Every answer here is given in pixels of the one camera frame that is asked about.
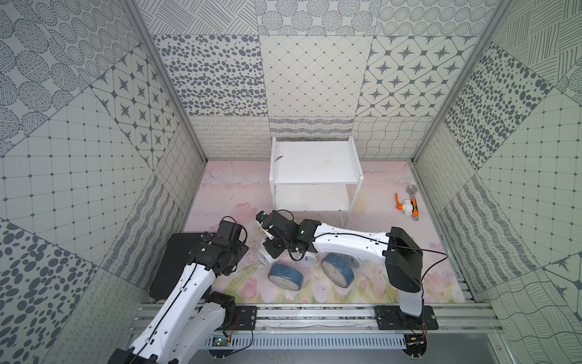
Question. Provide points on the white two-tier shelf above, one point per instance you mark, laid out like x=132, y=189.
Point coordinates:
x=315, y=176

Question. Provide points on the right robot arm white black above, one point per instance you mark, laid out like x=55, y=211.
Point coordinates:
x=395, y=250

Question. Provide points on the small white twin-bell alarm clock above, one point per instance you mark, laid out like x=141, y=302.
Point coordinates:
x=308, y=260

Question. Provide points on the silver adjustable wrench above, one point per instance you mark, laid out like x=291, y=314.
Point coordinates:
x=412, y=190

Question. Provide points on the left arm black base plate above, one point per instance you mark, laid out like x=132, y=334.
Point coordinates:
x=240, y=318

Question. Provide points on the right blue round alarm clock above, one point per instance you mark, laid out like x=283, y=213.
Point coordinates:
x=338, y=271

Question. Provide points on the left blue round alarm clock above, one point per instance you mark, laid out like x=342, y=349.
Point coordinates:
x=286, y=277

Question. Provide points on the white plastic twin-bell alarm clock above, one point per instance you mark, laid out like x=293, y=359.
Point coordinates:
x=265, y=257

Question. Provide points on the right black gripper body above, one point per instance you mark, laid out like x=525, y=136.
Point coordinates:
x=275, y=247

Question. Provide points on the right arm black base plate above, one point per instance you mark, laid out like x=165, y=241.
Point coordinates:
x=392, y=318

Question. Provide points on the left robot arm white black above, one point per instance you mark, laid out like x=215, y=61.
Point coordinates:
x=188, y=318

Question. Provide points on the white metal twin-bell alarm clock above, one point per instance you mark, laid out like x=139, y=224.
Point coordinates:
x=352, y=261

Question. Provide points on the blue round alarm clock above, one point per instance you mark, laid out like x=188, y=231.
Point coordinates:
x=338, y=271
x=286, y=277

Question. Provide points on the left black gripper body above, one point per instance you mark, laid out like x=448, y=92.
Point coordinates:
x=223, y=262

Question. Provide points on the orange white tool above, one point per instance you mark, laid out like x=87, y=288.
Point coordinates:
x=404, y=206

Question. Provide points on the green circuit board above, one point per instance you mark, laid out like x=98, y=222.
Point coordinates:
x=220, y=342

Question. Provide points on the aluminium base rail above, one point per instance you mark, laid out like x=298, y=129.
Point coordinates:
x=353, y=326

